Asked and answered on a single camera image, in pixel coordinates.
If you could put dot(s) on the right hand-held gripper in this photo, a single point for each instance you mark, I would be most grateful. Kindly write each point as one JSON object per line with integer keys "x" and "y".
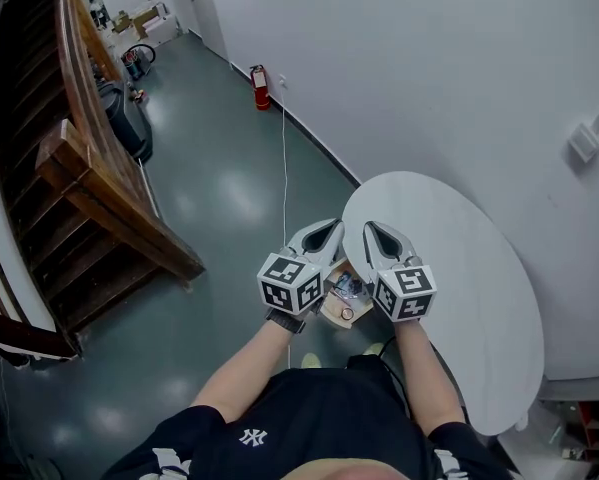
{"x": 405, "y": 293}

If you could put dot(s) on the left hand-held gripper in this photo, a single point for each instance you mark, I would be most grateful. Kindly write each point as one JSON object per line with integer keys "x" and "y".
{"x": 289, "y": 283}

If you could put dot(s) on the small dark item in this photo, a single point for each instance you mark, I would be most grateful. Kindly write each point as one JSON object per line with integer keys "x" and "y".
{"x": 343, "y": 282}

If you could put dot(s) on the wooden drawer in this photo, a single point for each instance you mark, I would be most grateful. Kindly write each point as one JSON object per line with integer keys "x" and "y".
{"x": 346, "y": 300}

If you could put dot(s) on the small round copper item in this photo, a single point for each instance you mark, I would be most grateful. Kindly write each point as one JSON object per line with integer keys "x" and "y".
{"x": 347, "y": 313}

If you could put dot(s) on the person's right forearm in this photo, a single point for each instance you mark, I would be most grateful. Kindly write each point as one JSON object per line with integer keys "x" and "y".
{"x": 426, "y": 373}

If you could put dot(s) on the person's left forearm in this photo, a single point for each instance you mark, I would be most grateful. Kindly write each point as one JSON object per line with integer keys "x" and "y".
{"x": 249, "y": 368}

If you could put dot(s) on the white oval table top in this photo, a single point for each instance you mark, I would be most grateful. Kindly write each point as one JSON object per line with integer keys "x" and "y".
{"x": 459, "y": 288}

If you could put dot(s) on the person's right shoe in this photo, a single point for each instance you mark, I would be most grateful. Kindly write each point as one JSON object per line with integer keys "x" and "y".
{"x": 374, "y": 349}

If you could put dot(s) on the person's shoe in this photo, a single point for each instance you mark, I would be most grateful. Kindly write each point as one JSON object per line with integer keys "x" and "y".
{"x": 374, "y": 349}
{"x": 311, "y": 360}

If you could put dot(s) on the person's left shoe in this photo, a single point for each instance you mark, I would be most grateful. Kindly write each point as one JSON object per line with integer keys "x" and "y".
{"x": 311, "y": 360}

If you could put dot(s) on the red fire extinguisher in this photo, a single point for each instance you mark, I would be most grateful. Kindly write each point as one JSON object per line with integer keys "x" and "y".
{"x": 260, "y": 87}

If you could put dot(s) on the black printed t-shirt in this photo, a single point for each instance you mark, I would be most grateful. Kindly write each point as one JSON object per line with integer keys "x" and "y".
{"x": 309, "y": 428}

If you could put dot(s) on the black trash bin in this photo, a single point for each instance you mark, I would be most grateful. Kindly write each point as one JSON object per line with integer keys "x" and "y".
{"x": 126, "y": 120}

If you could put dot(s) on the small floor clutter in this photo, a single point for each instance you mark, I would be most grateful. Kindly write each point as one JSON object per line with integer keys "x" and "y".
{"x": 139, "y": 95}

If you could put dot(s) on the wooden staircase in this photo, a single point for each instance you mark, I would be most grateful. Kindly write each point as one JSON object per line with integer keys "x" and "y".
{"x": 69, "y": 178}

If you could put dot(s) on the red metal rack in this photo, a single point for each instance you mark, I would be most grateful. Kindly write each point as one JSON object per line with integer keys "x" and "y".
{"x": 586, "y": 430}

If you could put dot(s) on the cardboard boxes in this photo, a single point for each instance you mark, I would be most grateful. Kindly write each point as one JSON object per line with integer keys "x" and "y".
{"x": 144, "y": 20}

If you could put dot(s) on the white wall outlet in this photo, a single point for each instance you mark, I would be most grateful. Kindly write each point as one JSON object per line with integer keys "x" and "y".
{"x": 282, "y": 82}

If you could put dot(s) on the white wall junction box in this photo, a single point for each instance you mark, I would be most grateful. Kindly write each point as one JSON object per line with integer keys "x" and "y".
{"x": 584, "y": 142}

